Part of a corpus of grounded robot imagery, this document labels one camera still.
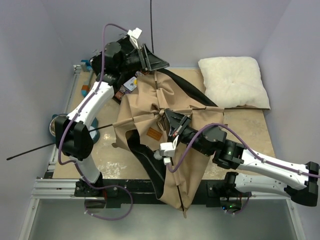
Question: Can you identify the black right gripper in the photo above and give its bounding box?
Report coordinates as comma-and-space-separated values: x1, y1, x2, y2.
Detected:
165, 108, 212, 156

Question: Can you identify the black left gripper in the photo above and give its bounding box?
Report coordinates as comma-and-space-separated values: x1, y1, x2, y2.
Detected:
118, 43, 169, 74

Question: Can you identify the beige fabric pet tent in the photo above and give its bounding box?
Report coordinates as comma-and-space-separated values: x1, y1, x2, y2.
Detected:
113, 69, 224, 212

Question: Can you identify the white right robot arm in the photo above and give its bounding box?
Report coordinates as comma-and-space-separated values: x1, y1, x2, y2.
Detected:
150, 108, 320, 207

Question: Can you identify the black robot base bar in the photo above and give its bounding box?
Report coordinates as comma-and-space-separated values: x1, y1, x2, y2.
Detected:
74, 179, 252, 209

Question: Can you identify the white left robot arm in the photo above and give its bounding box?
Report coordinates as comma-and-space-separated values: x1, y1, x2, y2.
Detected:
54, 36, 170, 196

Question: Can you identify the teal double pet bowl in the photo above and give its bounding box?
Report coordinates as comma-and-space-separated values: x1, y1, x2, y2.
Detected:
48, 113, 101, 146

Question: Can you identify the white playing card deck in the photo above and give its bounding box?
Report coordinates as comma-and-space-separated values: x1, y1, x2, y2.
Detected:
123, 76, 137, 92

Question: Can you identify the black poker chip case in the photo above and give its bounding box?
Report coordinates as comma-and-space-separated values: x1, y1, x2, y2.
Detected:
102, 50, 148, 104

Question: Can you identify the orange and teal toy block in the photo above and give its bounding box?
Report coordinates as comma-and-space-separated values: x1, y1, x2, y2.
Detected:
80, 59, 94, 97

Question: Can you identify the white fluffy pillow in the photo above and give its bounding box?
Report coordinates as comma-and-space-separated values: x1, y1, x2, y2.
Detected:
198, 56, 271, 110

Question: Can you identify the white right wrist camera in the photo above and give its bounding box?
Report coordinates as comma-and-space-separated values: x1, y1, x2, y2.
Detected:
153, 136, 179, 165

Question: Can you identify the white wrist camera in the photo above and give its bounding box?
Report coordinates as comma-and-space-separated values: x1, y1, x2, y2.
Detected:
127, 27, 142, 49
153, 136, 179, 165

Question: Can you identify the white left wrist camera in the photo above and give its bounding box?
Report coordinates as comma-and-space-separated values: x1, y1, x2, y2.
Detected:
127, 27, 142, 49

